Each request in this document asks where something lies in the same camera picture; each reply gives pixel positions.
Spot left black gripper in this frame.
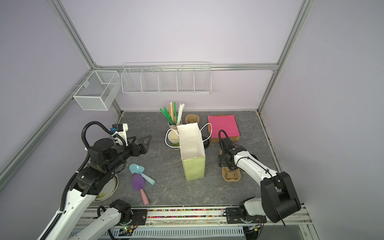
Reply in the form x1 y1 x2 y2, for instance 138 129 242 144
105 134 152 174

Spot single cardboard cup carrier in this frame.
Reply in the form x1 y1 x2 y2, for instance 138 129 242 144
219 151 242 182

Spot painted paper gift bag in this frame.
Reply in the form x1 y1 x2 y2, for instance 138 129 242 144
165 123 210 182

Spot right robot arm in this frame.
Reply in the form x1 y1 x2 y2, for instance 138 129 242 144
219 130 302 223

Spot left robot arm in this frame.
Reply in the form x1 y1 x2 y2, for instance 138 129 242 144
39 121 152 240

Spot teal toy shovel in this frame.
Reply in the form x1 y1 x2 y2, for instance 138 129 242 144
129 164 156 185

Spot stack of green paper cups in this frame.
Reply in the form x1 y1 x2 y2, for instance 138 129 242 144
167 129 180 148

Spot pink utensil holder cup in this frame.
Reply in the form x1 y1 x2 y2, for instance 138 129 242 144
169 122 183 130

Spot cardboard napkin box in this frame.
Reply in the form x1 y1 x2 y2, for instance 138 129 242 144
207 115 241 144

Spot pink napkin stack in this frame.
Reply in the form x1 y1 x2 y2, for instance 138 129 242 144
208 115 241 139

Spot green stirrer sticks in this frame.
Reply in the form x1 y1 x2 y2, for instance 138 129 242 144
160 107 175 125

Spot purple pink toy shovel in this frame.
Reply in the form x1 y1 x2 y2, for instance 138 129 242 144
132 174 150 207

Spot white wrapped straws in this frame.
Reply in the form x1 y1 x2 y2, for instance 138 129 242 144
176 104 185 126

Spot potted green plant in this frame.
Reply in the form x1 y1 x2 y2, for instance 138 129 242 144
94 175 119 202

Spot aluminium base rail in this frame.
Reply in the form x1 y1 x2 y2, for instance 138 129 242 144
58 205 313 230

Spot small white wire basket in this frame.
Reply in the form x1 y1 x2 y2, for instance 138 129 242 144
74 70 122 111

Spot wide white wire basket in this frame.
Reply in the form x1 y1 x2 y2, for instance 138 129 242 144
121 62 212 95

